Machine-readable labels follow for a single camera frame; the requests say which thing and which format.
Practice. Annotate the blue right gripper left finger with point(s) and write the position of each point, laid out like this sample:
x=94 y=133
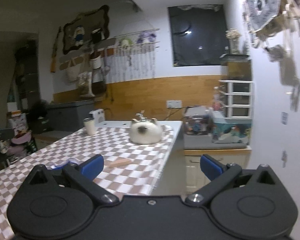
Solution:
x=81 y=177

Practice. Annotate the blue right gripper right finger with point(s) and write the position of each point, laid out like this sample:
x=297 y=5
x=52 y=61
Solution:
x=221 y=178

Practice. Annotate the cream floor cabinet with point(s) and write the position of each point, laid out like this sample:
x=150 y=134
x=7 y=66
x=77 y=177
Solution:
x=195 y=179

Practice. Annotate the wooden stick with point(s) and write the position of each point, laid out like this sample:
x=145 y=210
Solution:
x=119 y=162

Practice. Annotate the teal storage box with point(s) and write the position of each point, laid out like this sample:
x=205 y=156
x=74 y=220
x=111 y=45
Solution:
x=229 y=130

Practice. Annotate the white cup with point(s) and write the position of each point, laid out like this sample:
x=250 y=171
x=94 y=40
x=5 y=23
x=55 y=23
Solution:
x=89 y=124

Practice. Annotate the clear storage box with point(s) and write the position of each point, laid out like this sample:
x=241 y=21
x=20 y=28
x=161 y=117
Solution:
x=197 y=120

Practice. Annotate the grey storage box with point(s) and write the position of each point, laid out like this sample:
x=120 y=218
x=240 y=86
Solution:
x=69 y=116

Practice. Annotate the plastic water bottle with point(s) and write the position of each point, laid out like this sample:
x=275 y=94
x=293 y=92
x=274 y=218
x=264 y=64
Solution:
x=216 y=104

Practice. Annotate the white drawer organizer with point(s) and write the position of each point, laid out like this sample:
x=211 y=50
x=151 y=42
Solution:
x=236 y=98

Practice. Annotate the white cat-shaped ceramic pot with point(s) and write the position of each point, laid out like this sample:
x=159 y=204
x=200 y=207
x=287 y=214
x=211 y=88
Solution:
x=145 y=131

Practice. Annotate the white power strip outlet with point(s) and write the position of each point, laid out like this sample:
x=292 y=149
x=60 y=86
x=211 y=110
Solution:
x=174 y=104

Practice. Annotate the glass fish tank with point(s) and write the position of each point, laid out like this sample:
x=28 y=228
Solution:
x=236 y=67

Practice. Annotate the dark window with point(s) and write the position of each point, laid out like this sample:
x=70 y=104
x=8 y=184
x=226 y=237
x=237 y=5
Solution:
x=198 y=34

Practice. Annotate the white macrame wall hanging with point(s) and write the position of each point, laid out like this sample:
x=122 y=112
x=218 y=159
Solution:
x=133 y=56

